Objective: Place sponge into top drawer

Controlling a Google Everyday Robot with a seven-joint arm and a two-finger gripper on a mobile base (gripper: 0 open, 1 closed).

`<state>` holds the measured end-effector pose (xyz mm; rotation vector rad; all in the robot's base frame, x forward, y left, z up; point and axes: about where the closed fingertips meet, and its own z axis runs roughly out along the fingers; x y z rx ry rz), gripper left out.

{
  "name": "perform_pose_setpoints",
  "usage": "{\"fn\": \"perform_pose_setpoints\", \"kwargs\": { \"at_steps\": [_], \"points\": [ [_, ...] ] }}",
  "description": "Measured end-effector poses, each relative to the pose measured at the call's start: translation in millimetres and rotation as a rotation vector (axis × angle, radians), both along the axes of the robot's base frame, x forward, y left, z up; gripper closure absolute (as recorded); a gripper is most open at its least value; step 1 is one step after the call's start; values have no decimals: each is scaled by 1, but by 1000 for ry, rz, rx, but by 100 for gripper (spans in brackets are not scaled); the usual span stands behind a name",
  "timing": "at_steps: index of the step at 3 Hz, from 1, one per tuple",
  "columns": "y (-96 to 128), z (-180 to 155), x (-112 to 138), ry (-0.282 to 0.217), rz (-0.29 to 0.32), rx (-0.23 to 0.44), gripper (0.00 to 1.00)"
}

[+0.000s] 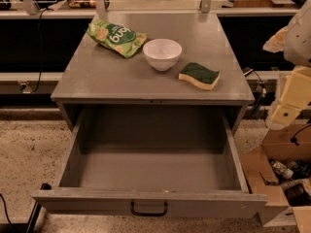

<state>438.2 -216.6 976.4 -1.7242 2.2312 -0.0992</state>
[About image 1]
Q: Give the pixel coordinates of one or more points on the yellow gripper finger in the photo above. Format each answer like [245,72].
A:
[297,89]
[281,116]

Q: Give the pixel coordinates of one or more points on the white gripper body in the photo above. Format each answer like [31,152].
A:
[298,44]

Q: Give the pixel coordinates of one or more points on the green and yellow sponge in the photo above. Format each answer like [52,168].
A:
[199,76]

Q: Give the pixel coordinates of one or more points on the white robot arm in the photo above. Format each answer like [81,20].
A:
[294,40]

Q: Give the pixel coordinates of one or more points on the open grey top drawer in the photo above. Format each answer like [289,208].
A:
[182,155]

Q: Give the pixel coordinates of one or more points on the grey drawer cabinet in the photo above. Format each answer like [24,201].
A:
[96,75]

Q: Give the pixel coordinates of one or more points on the cardboard box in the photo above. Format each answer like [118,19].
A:
[287,201]

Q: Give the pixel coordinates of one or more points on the crushed can in box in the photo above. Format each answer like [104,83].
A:
[282,170]

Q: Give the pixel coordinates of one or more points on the white bowl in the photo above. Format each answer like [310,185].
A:
[162,54]

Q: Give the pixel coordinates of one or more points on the green chip bag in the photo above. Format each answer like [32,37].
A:
[116,37]

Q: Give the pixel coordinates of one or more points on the black drawer handle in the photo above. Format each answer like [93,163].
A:
[145,210]

